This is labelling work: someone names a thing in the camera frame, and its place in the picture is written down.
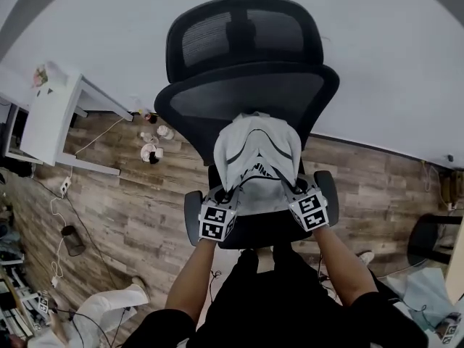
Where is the cluttered metal shelf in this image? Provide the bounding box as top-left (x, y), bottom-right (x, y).
top-left (0, 252), bottom-right (41, 340)

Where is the white power cable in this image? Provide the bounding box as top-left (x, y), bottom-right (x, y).
top-left (49, 116), bottom-right (126, 278)

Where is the black mesh office chair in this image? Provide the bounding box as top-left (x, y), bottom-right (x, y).
top-left (154, 0), bottom-right (341, 250)

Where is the person's right forearm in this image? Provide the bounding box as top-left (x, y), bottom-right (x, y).
top-left (312, 225), bottom-right (380, 307)

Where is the black round stool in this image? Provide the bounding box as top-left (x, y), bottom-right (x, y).
top-left (407, 213), bottom-right (464, 267)

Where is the white paper cup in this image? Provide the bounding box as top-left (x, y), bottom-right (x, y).
top-left (140, 144), bottom-right (157, 163)

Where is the person's black clothing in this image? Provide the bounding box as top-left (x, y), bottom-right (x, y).
top-left (132, 244), bottom-right (429, 348)

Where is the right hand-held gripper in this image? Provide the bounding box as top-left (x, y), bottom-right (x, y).
top-left (282, 174), bottom-right (330, 233)

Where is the potted pink flower plant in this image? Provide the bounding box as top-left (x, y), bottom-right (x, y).
top-left (30, 63), bottom-right (51, 90)

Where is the grey white fabric bag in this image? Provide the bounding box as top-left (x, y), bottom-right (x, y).
top-left (212, 111), bottom-right (304, 217)

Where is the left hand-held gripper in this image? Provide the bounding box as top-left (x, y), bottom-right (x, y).
top-left (198, 185), bottom-right (242, 244)

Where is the spare gripper with printed cube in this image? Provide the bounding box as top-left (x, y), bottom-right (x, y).
top-left (434, 312), bottom-right (463, 346)

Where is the person's left forearm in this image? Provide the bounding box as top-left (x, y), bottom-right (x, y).
top-left (165, 236), bottom-right (219, 322)

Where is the white table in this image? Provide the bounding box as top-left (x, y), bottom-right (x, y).
top-left (20, 72), bottom-right (135, 177)

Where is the yellow cable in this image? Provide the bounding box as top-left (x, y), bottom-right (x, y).
top-left (420, 160), bottom-right (450, 210)

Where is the black mesh waste bin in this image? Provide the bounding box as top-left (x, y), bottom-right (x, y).
top-left (60, 225), bottom-right (86, 257)

